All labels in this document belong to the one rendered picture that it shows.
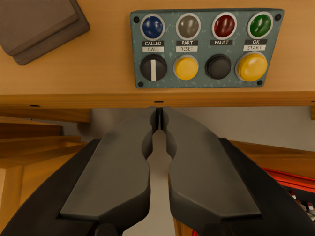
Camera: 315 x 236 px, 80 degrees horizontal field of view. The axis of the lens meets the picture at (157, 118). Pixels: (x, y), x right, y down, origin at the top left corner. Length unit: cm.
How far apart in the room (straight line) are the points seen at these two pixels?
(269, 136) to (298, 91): 102
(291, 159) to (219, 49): 25
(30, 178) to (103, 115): 81
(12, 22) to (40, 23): 3
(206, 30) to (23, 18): 20
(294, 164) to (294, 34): 21
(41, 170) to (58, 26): 29
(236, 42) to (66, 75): 20
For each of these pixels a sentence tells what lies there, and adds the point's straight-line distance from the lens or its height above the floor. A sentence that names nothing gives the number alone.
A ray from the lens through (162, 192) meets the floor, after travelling 119.
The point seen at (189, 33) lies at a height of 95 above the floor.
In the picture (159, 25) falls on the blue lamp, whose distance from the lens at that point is 20.
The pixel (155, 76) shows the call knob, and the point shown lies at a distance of 21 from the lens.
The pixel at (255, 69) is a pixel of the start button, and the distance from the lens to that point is 23.
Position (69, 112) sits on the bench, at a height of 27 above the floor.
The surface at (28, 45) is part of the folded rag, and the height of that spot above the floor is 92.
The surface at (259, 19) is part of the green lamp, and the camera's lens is 22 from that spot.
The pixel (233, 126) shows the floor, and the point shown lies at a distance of 121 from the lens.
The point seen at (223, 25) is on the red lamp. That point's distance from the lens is 21.
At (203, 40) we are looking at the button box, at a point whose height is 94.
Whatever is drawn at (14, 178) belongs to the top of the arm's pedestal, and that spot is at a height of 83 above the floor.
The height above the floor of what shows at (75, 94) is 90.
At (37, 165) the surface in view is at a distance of 44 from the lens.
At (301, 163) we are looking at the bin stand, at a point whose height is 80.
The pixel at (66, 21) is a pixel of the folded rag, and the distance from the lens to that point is 26.
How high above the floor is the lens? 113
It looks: 86 degrees down
